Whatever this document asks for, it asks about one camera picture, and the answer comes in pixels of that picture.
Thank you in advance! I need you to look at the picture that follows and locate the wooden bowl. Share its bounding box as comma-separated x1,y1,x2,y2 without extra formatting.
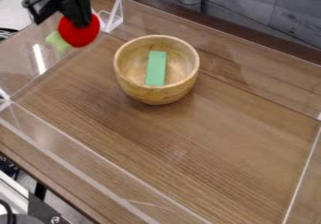
112,35,200,105

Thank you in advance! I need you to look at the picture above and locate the red plush fruit green stem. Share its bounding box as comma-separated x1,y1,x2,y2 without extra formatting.
45,14,100,53

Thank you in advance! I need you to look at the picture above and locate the clear acrylic tray enclosure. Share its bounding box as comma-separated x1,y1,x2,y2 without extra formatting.
0,0,321,224

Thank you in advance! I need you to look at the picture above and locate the black equipment base with cable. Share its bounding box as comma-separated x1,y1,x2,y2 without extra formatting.
0,196,70,224

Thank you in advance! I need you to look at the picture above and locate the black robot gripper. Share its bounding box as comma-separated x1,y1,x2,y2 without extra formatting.
22,0,90,28

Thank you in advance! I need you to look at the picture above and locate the green rectangular block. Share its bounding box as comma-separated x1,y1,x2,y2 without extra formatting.
144,51,167,86

